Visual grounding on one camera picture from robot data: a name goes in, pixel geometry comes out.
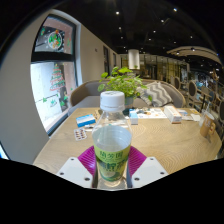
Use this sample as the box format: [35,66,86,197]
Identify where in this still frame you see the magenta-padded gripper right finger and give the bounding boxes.
[126,145,169,189]

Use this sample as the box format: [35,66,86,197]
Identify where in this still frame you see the clear bottle with green label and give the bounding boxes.
[91,90,133,191]

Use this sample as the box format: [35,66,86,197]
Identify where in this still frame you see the group of dining chairs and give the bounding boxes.
[169,74,224,114]

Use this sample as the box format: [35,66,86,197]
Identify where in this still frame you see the grey curved sofa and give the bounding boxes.
[68,78,187,116]

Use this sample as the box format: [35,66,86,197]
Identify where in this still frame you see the group of ceiling lights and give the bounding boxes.
[114,6,201,54]

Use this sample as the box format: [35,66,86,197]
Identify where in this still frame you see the tan paper mug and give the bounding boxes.
[199,111,217,138]

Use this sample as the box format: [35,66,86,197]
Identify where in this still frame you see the green potted plant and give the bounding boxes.
[97,66,153,113]

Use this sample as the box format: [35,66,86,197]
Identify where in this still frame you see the blue white card box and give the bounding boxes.
[75,113,97,128]

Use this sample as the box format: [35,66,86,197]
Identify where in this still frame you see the window with festive stickers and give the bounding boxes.
[30,14,78,136]

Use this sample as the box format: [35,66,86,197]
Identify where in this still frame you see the white tissue box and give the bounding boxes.
[163,105,183,125]

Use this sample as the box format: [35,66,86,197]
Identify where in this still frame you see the grey white chevron pillow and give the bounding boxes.
[139,80,174,108]

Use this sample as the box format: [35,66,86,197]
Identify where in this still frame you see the small light blue box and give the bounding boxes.
[128,109,139,126]

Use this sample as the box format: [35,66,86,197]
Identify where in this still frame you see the white paper napkin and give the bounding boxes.
[189,113,202,122]

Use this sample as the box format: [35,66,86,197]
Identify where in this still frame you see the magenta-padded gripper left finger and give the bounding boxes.
[56,145,99,190]

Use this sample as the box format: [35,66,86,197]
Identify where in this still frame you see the white round pillar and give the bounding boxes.
[127,49,141,70]

